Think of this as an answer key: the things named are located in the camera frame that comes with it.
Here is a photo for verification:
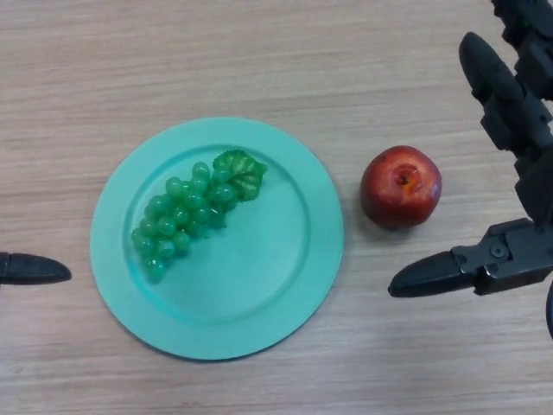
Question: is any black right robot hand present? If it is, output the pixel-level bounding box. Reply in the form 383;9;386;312
386;0;553;300

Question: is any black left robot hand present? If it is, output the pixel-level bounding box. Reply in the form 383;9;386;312
0;252;73;287

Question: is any green grape bunch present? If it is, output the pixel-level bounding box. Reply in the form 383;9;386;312
130;149;270;285

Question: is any round teal plate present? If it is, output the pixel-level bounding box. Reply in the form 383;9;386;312
89;116;345;362

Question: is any red apple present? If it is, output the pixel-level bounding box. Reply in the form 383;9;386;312
359;145;443;230

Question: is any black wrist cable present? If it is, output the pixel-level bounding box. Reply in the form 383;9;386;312
544;279;553;342

